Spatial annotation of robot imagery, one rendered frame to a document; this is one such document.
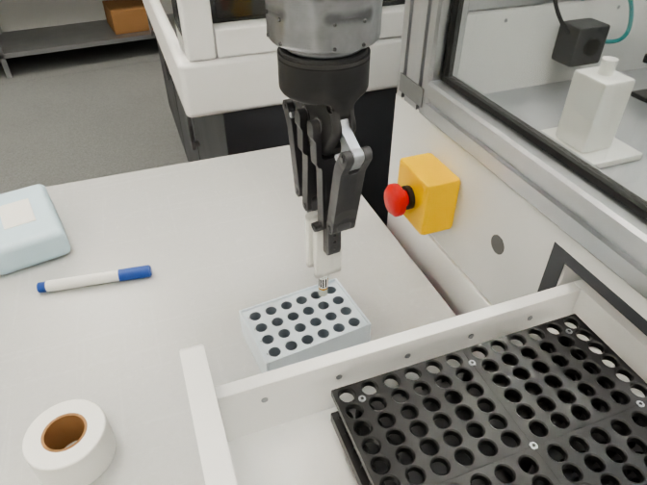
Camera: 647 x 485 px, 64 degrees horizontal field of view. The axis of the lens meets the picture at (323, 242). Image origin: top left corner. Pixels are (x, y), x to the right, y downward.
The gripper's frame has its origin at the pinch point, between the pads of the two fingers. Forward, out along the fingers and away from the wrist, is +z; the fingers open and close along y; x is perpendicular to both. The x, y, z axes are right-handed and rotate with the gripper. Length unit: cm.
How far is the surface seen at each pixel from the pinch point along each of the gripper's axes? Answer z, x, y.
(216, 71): 0, 5, -53
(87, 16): 71, 6, -388
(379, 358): 0.3, -2.6, 15.4
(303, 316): 9.1, -2.8, 0.6
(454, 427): -1.4, -1.9, 23.9
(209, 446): -4.1, -17.5, 19.4
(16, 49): 74, -42, -342
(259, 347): 8.8, -8.9, 2.9
